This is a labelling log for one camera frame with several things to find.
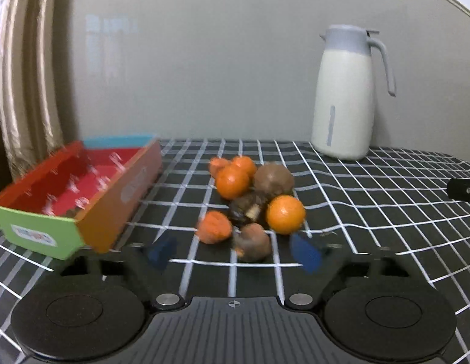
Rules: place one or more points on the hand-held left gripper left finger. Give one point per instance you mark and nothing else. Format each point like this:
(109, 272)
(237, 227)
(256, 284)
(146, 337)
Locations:
(161, 252)

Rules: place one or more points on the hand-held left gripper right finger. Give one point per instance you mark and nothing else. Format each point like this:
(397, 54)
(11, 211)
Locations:
(305, 253)

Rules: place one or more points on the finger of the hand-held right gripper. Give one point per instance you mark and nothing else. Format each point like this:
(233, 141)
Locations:
(464, 189)

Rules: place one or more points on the orange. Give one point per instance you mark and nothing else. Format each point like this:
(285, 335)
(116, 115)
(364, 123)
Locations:
(286, 214)
(232, 182)
(245, 164)

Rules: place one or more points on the round brown fruit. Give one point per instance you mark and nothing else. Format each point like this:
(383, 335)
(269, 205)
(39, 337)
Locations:
(273, 180)

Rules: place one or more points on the colourful cardboard tray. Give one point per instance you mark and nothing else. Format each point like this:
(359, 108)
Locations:
(98, 193)

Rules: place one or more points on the brown fruit with orange patch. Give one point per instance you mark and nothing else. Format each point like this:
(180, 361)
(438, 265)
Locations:
(254, 243)

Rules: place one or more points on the small red-orange fruit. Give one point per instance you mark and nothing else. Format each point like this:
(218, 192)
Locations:
(214, 228)
(218, 165)

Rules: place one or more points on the dark brown fruit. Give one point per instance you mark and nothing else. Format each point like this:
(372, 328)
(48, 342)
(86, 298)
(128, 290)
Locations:
(247, 208)

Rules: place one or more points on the black white checked tablecloth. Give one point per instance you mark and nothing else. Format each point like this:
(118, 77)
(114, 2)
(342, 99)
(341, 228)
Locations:
(371, 201)

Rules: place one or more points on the white and grey thermos jug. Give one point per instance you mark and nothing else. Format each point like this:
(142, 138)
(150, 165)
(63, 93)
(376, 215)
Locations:
(343, 102)

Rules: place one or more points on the beige satin curtain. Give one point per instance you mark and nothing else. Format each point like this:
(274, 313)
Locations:
(26, 83)

